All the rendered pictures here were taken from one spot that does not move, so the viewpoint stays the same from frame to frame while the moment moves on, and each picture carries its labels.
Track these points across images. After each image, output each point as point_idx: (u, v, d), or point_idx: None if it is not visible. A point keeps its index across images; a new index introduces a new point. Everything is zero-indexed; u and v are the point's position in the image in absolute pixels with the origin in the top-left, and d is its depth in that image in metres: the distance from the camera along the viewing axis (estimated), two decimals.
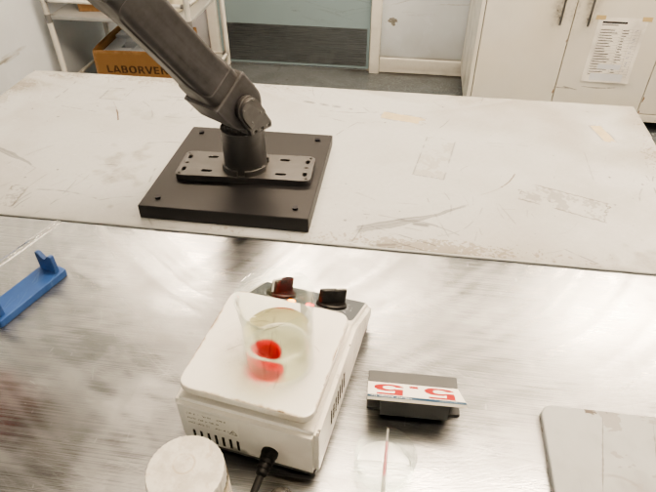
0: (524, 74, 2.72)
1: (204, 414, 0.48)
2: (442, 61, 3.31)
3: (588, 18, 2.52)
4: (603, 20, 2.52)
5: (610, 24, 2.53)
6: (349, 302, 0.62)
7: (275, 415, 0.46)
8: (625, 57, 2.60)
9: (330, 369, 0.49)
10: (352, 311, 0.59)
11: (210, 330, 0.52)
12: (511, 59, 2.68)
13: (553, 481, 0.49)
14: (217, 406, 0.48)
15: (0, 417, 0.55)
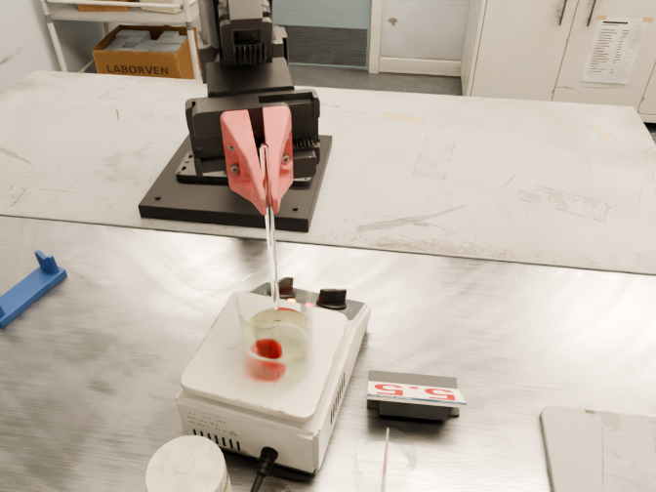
0: (524, 74, 2.72)
1: (204, 414, 0.48)
2: (442, 61, 3.31)
3: (588, 18, 2.52)
4: (603, 20, 2.52)
5: (610, 24, 2.53)
6: (349, 302, 0.62)
7: (275, 415, 0.46)
8: (625, 57, 2.60)
9: (330, 369, 0.49)
10: (352, 311, 0.59)
11: (210, 330, 0.52)
12: (511, 59, 2.68)
13: (553, 481, 0.49)
14: (217, 406, 0.48)
15: (0, 417, 0.55)
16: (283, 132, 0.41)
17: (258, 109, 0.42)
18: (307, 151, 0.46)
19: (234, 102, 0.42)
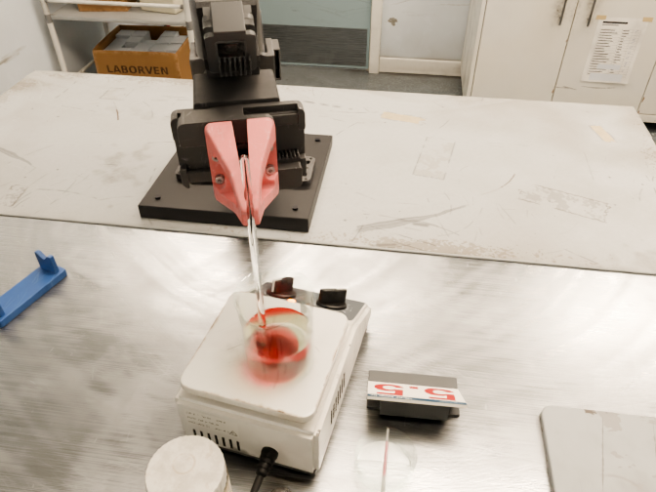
0: (524, 74, 2.72)
1: (204, 414, 0.48)
2: (442, 61, 3.31)
3: (588, 18, 2.52)
4: (603, 20, 2.52)
5: (610, 24, 2.53)
6: (349, 302, 0.62)
7: (275, 415, 0.46)
8: (625, 57, 2.60)
9: (330, 369, 0.49)
10: (352, 311, 0.59)
11: (210, 330, 0.52)
12: (511, 59, 2.68)
13: (553, 481, 0.49)
14: (217, 406, 0.48)
15: (0, 417, 0.55)
16: (266, 143, 0.41)
17: (242, 121, 0.42)
18: (294, 162, 0.46)
19: (219, 113, 0.42)
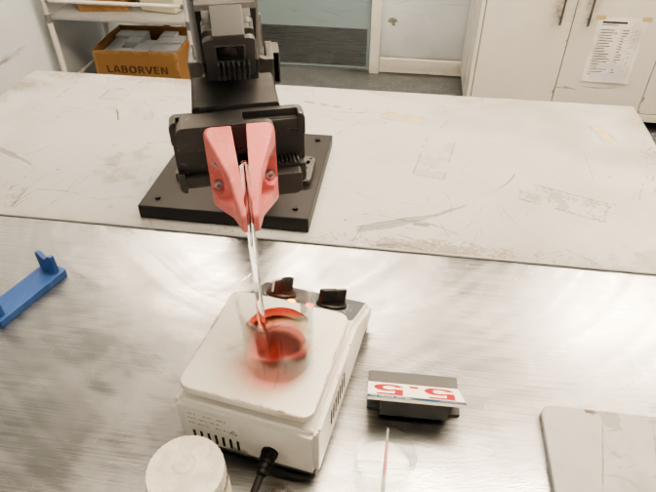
0: (524, 74, 2.72)
1: (204, 414, 0.48)
2: (442, 61, 3.31)
3: (588, 18, 2.52)
4: (603, 20, 2.52)
5: (610, 24, 2.53)
6: (349, 302, 0.62)
7: (275, 415, 0.46)
8: (625, 57, 2.60)
9: (330, 369, 0.49)
10: (352, 311, 0.59)
11: (210, 330, 0.52)
12: (511, 59, 2.68)
13: (553, 481, 0.49)
14: (217, 406, 0.48)
15: (0, 417, 0.55)
16: (266, 148, 0.40)
17: (241, 125, 0.41)
18: (293, 167, 0.46)
19: (218, 117, 0.42)
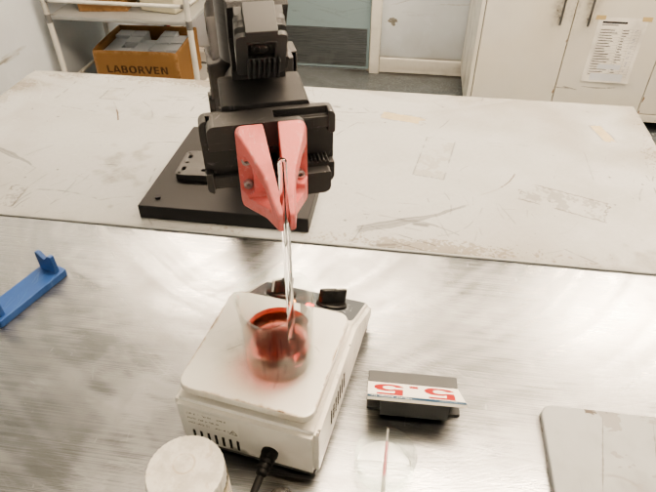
0: (524, 74, 2.72)
1: (204, 414, 0.48)
2: (442, 61, 3.31)
3: (588, 18, 2.52)
4: (603, 20, 2.52)
5: (610, 24, 2.53)
6: (349, 302, 0.62)
7: (275, 415, 0.46)
8: (625, 57, 2.60)
9: (330, 369, 0.49)
10: (352, 311, 0.59)
11: (210, 330, 0.52)
12: (511, 59, 2.68)
13: (553, 481, 0.49)
14: (217, 406, 0.48)
15: (0, 417, 0.55)
16: (300, 146, 0.40)
17: (272, 123, 0.41)
18: (322, 166, 0.45)
19: (249, 116, 0.41)
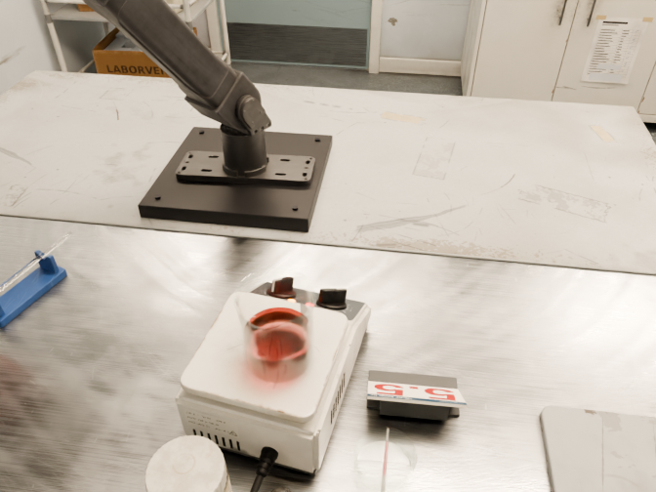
0: (524, 74, 2.72)
1: (204, 414, 0.48)
2: (442, 61, 3.31)
3: (588, 18, 2.52)
4: (603, 20, 2.52)
5: (610, 24, 2.53)
6: (349, 302, 0.62)
7: (275, 415, 0.46)
8: (625, 57, 2.60)
9: (330, 369, 0.49)
10: (352, 311, 0.59)
11: (210, 330, 0.52)
12: (511, 59, 2.68)
13: (553, 481, 0.49)
14: (217, 406, 0.48)
15: (0, 417, 0.55)
16: None
17: None
18: None
19: None
